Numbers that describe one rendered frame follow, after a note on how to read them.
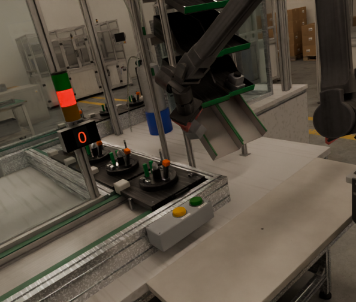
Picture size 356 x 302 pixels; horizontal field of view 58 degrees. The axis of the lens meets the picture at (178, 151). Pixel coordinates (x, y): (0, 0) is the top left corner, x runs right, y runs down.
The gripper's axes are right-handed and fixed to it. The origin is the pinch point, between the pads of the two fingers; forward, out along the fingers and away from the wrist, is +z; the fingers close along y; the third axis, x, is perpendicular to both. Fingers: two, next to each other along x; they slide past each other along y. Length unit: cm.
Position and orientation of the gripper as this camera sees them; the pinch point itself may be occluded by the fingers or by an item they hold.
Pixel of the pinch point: (189, 124)
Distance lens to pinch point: 111.9
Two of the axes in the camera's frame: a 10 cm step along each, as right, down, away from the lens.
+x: 8.2, 4.2, -4.0
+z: 1.6, 5.0, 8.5
